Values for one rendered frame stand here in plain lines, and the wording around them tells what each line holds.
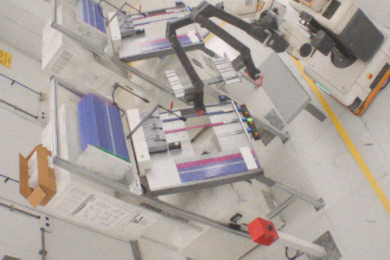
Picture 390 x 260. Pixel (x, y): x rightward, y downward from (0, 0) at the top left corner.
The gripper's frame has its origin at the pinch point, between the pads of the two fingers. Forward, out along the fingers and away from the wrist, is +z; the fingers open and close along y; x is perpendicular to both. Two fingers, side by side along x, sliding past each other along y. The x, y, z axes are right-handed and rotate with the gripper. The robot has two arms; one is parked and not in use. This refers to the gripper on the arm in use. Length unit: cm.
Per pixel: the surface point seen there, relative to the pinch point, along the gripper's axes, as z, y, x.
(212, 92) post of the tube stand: 7.5, -31.0, 18.2
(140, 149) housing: -7, 31, -45
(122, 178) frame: -5, 51, -59
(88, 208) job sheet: 7, 61, -84
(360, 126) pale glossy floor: 8, 31, 117
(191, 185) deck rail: 1, 60, -20
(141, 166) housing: -2, 41, -47
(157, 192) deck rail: 3, 60, -41
